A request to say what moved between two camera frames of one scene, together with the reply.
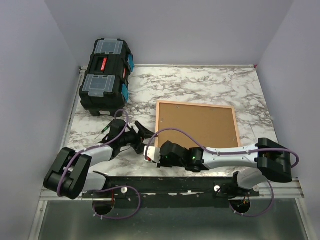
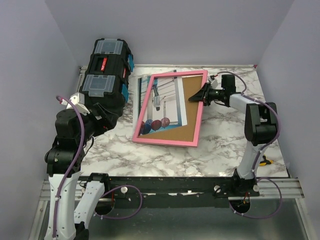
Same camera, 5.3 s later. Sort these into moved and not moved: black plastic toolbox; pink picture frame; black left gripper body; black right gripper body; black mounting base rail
Moved: pink picture frame; black right gripper body; black left gripper body
Not moved: black plastic toolbox; black mounting base rail
